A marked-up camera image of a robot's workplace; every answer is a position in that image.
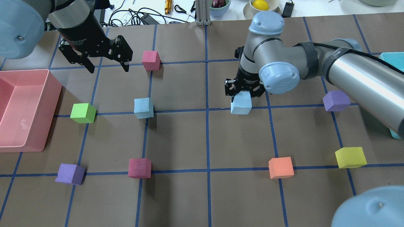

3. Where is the light blue foam block carried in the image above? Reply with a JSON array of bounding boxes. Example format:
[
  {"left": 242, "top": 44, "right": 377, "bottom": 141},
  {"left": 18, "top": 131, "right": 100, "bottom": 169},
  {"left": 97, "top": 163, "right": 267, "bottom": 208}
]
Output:
[{"left": 230, "top": 91, "right": 252, "bottom": 115}]

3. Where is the crimson foam block desk side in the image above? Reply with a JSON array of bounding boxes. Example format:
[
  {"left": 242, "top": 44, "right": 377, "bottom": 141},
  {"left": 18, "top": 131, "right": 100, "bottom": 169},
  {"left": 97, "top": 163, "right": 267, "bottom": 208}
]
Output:
[{"left": 142, "top": 50, "right": 161, "bottom": 71}]

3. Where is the light blue foam block centre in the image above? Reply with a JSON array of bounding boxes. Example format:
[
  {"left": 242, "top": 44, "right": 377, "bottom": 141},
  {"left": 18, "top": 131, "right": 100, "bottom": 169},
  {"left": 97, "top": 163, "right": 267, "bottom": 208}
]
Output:
[{"left": 133, "top": 97, "right": 154, "bottom": 119}]

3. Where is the black power adapter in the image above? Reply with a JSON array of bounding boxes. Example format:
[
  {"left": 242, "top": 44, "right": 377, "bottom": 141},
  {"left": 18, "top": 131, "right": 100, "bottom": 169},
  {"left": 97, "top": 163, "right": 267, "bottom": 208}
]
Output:
[{"left": 140, "top": 13, "right": 160, "bottom": 25}]

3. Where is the green foam block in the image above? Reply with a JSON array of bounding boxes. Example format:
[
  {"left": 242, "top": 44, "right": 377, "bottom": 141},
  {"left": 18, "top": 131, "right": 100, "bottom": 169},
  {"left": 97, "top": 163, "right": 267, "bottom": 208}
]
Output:
[{"left": 70, "top": 103, "right": 97, "bottom": 124}]

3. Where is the pink plastic tray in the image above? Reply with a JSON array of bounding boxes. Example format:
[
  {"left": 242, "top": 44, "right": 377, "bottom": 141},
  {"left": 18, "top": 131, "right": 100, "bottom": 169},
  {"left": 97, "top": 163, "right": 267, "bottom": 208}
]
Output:
[{"left": 0, "top": 69, "right": 62, "bottom": 153}]

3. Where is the cream bowl with lemon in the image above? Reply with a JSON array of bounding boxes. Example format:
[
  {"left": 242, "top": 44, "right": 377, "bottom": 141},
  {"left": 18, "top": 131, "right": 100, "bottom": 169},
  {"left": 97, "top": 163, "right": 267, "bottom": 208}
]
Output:
[{"left": 243, "top": 0, "right": 281, "bottom": 19}]

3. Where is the orange brass tool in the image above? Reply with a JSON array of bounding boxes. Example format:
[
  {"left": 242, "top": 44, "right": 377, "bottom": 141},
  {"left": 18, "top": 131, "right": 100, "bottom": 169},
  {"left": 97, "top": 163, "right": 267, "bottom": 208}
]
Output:
[{"left": 164, "top": 0, "right": 173, "bottom": 15}]

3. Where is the light blue bowl with fruit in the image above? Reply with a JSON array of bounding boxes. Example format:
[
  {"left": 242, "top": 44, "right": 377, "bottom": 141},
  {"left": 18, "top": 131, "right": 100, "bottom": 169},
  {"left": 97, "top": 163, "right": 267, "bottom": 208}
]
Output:
[{"left": 208, "top": 0, "right": 231, "bottom": 18}]

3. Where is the yellow lemon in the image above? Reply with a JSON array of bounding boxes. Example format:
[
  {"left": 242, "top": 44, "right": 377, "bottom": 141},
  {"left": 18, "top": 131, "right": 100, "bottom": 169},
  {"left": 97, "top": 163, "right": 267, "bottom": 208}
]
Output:
[{"left": 251, "top": 0, "right": 270, "bottom": 11}]

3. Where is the orange foam block window side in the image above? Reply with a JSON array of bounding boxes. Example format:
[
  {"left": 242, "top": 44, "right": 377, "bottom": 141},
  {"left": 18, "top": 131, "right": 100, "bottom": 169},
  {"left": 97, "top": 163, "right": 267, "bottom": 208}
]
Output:
[{"left": 268, "top": 157, "right": 294, "bottom": 179}]

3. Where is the purple foam block near teal tray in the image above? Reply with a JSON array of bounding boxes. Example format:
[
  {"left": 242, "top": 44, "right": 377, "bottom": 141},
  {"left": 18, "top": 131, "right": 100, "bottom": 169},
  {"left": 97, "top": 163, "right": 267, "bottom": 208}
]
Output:
[{"left": 322, "top": 90, "right": 351, "bottom": 112}]

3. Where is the crimson foam block window side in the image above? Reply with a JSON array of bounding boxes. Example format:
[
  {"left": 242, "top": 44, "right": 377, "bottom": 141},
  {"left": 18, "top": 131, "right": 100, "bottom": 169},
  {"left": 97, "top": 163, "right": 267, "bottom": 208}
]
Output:
[{"left": 128, "top": 158, "right": 152, "bottom": 179}]

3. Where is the purple foam block near pink tray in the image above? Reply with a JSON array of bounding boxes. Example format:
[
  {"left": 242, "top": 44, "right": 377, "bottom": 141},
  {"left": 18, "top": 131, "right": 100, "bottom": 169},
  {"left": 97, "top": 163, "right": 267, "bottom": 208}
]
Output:
[{"left": 55, "top": 163, "right": 86, "bottom": 185}]

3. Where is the yellow foam block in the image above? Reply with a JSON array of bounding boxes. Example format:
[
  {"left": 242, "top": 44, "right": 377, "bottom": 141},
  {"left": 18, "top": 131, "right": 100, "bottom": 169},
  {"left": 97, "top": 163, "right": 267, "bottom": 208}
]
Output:
[{"left": 335, "top": 147, "right": 367, "bottom": 169}]

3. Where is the teal plastic tray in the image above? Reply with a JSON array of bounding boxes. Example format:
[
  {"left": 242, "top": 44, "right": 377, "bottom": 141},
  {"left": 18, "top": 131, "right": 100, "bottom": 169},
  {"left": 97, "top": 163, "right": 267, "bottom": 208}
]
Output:
[{"left": 379, "top": 52, "right": 404, "bottom": 138}]

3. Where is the aluminium frame post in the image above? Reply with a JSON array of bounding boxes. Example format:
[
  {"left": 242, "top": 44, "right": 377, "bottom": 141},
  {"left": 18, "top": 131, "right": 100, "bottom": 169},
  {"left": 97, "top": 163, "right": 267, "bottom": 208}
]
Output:
[{"left": 195, "top": 0, "right": 211, "bottom": 26}]

